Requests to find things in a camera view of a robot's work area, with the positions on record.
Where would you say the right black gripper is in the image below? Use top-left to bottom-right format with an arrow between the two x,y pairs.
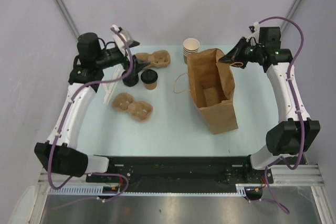
219,36 -> 265,69

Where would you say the black coffee cup lid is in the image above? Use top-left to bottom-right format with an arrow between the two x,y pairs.
141,69 -> 158,84

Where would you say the brown paper bag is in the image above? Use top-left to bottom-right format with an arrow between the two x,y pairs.
173,48 -> 238,134

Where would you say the single brown paper cup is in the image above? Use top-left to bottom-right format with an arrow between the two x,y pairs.
144,81 -> 157,90

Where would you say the brown pulp cup carrier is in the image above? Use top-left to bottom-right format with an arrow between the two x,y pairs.
111,92 -> 153,122

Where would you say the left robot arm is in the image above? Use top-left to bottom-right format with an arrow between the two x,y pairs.
34,27 -> 148,182

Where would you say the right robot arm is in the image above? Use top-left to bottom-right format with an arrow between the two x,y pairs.
219,23 -> 321,183

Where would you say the stack of black lids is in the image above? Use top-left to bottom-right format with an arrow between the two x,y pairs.
122,73 -> 139,87

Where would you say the white wrapped straw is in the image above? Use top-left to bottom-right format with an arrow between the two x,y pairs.
102,66 -> 123,104

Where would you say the stack of paper cups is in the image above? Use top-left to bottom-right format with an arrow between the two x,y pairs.
183,38 -> 200,63

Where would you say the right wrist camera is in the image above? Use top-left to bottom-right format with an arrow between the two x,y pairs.
247,22 -> 260,44

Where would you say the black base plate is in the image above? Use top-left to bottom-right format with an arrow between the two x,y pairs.
86,156 -> 274,194

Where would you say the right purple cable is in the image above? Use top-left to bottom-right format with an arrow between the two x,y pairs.
256,16 -> 307,214

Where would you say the aluminium frame rail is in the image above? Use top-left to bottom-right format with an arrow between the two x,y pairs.
37,165 -> 324,186

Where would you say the white cable duct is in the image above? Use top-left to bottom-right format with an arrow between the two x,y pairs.
49,185 -> 246,197

